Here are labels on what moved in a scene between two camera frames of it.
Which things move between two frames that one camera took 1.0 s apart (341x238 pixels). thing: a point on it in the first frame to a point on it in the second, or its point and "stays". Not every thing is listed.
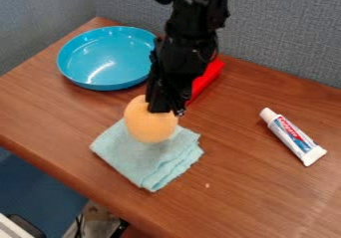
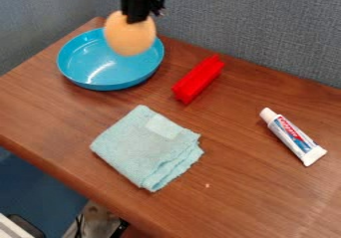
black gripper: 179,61 to 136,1
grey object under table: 97,222 stays
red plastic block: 204,80 stays
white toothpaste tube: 308,152 stays
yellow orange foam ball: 151,126 to 130,38
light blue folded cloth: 153,164 stays
